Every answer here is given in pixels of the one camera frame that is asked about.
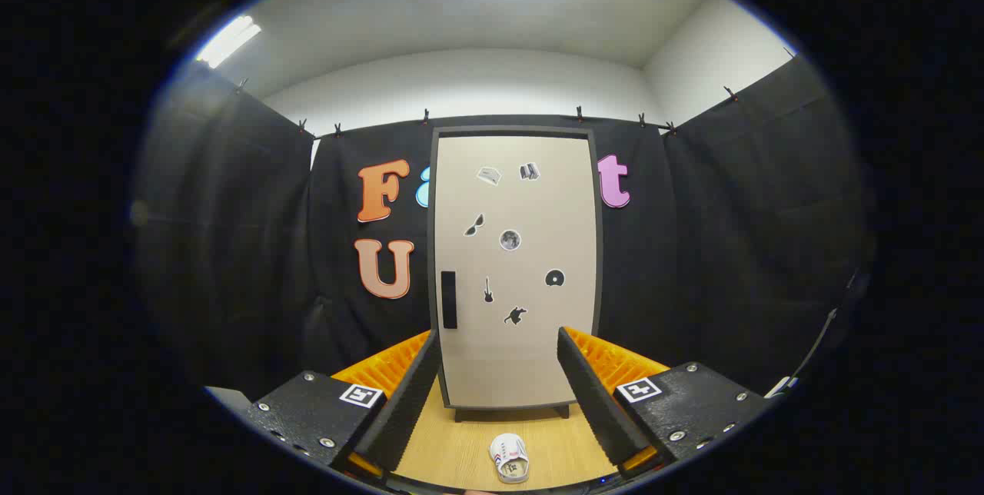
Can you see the row of black cloth clips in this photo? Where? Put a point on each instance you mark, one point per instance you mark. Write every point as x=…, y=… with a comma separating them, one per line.
x=425, y=117

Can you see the dark grey shoe cabinet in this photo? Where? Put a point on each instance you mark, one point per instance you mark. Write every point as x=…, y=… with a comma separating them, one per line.
x=513, y=131

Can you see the white canvas shoe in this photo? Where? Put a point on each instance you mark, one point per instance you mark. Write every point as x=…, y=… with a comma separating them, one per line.
x=509, y=455

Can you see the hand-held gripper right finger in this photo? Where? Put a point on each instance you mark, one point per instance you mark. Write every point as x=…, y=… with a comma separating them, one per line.
x=592, y=403

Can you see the black backdrop cloth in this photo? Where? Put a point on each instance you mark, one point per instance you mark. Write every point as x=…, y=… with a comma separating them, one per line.
x=231, y=249

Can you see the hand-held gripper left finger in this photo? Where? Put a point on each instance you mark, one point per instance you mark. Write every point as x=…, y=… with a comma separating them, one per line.
x=407, y=410

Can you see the beige shoe cabinet door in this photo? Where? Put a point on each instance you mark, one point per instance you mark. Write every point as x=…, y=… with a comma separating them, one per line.
x=523, y=203

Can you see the long ceiling light strip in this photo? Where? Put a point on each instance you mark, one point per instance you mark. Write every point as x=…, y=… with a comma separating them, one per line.
x=228, y=40

